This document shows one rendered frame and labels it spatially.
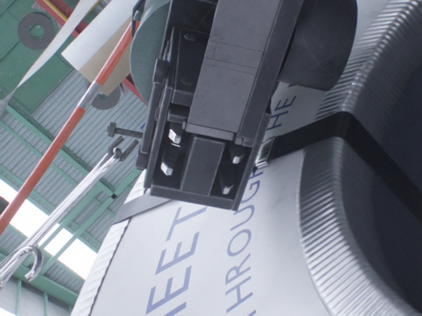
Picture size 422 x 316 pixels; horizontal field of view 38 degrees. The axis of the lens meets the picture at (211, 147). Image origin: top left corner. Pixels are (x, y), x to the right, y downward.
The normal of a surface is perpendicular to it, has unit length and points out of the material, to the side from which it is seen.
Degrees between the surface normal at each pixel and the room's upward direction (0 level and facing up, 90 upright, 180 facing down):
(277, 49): 65
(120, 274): 90
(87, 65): 90
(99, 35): 90
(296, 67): 56
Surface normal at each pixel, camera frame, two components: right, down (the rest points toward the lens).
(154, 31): 0.00, 0.58
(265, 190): -0.67, -0.64
